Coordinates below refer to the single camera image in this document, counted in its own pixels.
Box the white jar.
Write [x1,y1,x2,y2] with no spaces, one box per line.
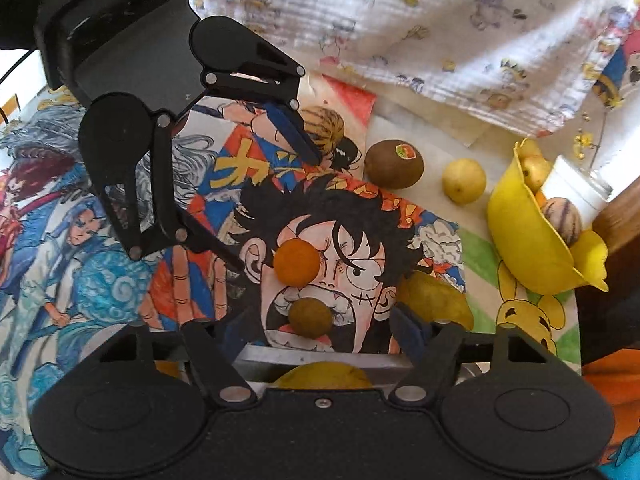
[541,155,613,228]

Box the brown kiwi with sticker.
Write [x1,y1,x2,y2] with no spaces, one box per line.
[364,139,424,190]

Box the Winnie the Pooh drawing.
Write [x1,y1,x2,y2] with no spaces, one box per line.
[459,228,582,373]

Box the striped melon in bowl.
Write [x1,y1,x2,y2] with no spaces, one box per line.
[541,197,582,247]

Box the large green-brown pear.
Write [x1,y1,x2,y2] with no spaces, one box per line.
[396,270,474,330]

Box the yellow fruit in bowl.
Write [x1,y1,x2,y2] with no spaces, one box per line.
[518,139,552,194]

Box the orange dress woman poster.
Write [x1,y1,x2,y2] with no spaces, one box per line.
[582,349,640,479]

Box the colourful anime poster mat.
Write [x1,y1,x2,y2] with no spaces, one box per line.
[0,71,469,478]

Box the grey metal baking tray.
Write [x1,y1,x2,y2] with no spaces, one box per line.
[79,318,497,396]

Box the yellow plastic bowl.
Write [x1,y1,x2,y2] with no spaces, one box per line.
[487,141,608,295]

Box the brown wooden frame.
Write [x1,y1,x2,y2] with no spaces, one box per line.
[593,181,640,261]

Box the small brown fruit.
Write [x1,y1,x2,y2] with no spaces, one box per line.
[288,298,333,339]

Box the orange mandarin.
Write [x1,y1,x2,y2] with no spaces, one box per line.
[273,238,321,288]
[154,361,182,380]

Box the yellow lemon near bowl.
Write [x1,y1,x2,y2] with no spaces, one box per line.
[442,158,487,205]

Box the white cartoon print cloth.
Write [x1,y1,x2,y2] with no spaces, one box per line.
[190,0,639,136]

